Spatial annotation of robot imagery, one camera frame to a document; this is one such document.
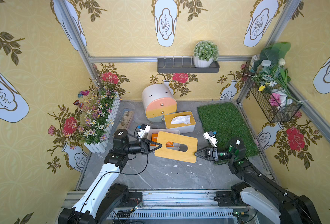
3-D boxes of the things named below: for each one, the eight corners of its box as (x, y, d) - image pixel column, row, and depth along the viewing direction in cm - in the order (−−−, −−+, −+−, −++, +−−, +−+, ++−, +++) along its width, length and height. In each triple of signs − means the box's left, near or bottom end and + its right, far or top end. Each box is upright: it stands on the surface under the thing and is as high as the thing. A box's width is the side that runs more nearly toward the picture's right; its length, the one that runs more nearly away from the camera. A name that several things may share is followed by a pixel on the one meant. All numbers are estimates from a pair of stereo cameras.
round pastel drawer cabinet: (146, 126, 107) (142, 105, 89) (145, 101, 125) (141, 78, 106) (176, 123, 109) (177, 101, 91) (170, 98, 127) (171, 76, 108)
